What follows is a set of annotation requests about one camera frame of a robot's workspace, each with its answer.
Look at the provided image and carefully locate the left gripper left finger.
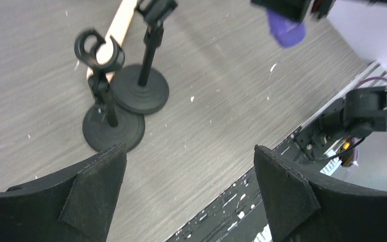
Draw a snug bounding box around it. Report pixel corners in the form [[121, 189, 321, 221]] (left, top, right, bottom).
[[0, 144, 127, 241]]

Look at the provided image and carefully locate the black stand middle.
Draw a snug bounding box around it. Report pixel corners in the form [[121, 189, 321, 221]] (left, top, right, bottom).
[[110, 0, 178, 114]]

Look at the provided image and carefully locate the black stand left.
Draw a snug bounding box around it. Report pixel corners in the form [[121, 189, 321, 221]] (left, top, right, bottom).
[[74, 28, 145, 152]]

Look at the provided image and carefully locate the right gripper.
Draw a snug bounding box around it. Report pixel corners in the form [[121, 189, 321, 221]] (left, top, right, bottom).
[[250, 0, 336, 23]]

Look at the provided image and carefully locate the black stand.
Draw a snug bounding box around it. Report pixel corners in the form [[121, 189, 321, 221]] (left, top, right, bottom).
[[74, 28, 145, 152], [110, 0, 178, 114]]

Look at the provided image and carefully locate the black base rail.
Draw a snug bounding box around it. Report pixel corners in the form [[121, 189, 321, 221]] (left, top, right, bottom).
[[168, 61, 387, 241]]

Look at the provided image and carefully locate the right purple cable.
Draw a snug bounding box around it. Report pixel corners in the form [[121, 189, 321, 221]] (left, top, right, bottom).
[[353, 76, 387, 92]]

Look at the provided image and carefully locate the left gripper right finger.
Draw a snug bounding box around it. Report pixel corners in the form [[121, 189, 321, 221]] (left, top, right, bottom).
[[253, 146, 387, 241]]

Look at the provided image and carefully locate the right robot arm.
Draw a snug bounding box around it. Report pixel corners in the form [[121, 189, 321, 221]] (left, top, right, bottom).
[[251, 1, 387, 167]]

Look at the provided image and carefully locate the peach microphone left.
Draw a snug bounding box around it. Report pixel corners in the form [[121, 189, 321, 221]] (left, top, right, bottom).
[[96, 0, 138, 64]]

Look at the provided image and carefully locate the purple microphone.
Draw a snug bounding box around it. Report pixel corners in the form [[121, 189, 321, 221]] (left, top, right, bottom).
[[266, 9, 306, 48]]

